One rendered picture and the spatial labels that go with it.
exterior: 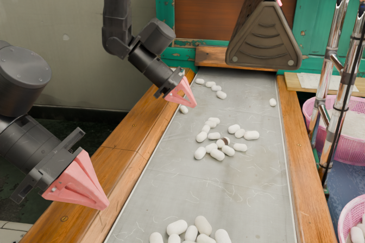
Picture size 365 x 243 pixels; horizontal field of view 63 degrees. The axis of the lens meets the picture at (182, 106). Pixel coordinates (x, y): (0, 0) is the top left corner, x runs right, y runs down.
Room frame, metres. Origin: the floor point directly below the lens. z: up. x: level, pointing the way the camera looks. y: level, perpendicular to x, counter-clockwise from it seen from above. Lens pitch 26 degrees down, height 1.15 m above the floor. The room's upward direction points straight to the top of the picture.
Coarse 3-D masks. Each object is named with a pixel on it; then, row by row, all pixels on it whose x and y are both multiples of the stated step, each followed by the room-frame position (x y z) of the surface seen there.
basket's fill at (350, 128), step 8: (328, 112) 0.80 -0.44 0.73; (352, 112) 0.80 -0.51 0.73; (344, 120) 0.74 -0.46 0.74; (352, 120) 0.74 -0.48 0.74; (360, 120) 0.75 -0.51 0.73; (344, 128) 0.71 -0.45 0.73; (352, 128) 0.69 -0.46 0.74; (360, 128) 0.70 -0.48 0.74; (352, 136) 0.66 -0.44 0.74; (360, 136) 0.66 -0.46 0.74; (352, 152) 0.61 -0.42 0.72
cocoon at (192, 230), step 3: (189, 228) 0.34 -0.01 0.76; (192, 228) 0.34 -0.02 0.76; (195, 228) 0.34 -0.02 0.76; (186, 231) 0.34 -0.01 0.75; (189, 231) 0.34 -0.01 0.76; (192, 231) 0.34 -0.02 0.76; (195, 231) 0.34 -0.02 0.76; (186, 234) 0.33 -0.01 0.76; (189, 234) 0.33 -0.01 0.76; (192, 234) 0.33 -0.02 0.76; (195, 234) 0.33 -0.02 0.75; (186, 237) 0.33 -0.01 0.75; (189, 237) 0.33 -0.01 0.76; (192, 237) 0.33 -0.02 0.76; (195, 237) 0.33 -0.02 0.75; (189, 240) 0.32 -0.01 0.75; (192, 240) 0.32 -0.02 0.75
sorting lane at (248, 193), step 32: (256, 96) 0.90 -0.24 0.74; (192, 128) 0.69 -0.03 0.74; (224, 128) 0.69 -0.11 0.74; (256, 128) 0.69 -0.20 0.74; (160, 160) 0.55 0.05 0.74; (192, 160) 0.55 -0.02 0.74; (224, 160) 0.55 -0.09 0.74; (256, 160) 0.55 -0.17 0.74; (160, 192) 0.45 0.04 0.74; (192, 192) 0.45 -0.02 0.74; (224, 192) 0.45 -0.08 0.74; (256, 192) 0.45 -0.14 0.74; (288, 192) 0.45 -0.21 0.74; (128, 224) 0.37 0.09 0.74; (160, 224) 0.37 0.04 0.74; (192, 224) 0.37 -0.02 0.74; (224, 224) 0.37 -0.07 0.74; (256, 224) 0.37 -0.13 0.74; (288, 224) 0.37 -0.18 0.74
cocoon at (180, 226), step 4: (180, 220) 0.36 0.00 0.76; (172, 224) 0.35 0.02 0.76; (176, 224) 0.35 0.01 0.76; (180, 224) 0.35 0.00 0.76; (184, 224) 0.35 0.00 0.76; (168, 228) 0.34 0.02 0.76; (172, 228) 0.34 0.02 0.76; (176, 228) 0.34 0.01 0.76; (180, 228) 0.34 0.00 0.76; (184, 228) 0.35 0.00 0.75; (168, 232) 0.34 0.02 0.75; (172, 232) 0.34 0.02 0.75; (176, 232) 0.34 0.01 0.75; (180, 232) 0.34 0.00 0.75
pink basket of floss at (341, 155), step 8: (328, 96) 0.84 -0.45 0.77; (352, 96) 0.83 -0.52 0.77; (304, 104) 0.77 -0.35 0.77; (312, 104) 0.81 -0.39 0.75; (328, 104) 0.83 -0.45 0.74; (352, 104) 0.82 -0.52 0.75; (360, 104) 0.81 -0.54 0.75; (304, 112) 0.72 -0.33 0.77; (360, 112) 0.80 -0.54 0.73; (320, 128) 0.65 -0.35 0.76; (320, 136) 0.66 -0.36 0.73; (344, 136) 0.60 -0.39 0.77; (320, 144) 0.66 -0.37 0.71; (344, 144) 0.61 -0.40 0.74; (352, 144) 0.60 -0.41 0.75; (360, 144) 0.59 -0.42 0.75; (320, 152) 0.67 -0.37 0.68; (336, 152) 0.63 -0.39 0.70; (344, 152) 0.62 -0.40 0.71; (360, 152) 0.60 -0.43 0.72; (336, 160) 0.63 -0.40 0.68; (344, 160) 0.62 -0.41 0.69; (352, 160) 0.61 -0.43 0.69; (360, 160) 0.61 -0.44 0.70
